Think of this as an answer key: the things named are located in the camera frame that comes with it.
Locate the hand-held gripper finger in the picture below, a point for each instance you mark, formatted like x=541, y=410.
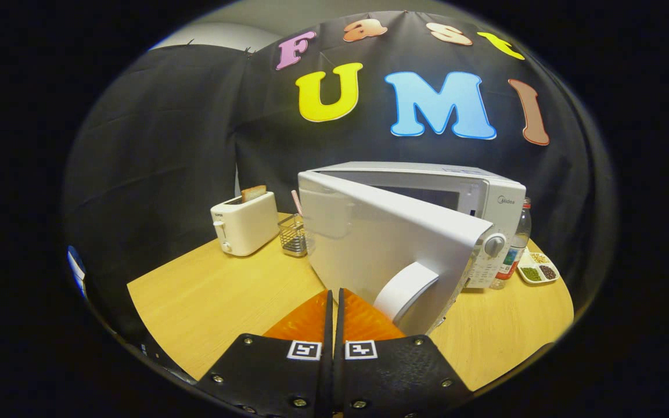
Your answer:
x=328, y=348
x=339, y=348

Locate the white microwave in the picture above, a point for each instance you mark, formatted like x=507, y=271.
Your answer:
x=381, y=238

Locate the white toaster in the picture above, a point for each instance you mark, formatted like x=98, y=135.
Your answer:
x=247, y=229

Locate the pink striped straw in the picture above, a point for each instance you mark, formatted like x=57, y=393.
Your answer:
x=297, y=203

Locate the brown toast slice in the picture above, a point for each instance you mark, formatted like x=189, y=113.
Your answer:
x=253, y=193

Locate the clear bottle with red label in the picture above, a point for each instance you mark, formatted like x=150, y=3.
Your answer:
x=514, y=249

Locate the white divided dish with beans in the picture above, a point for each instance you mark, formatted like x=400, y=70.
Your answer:
x=538, y=270

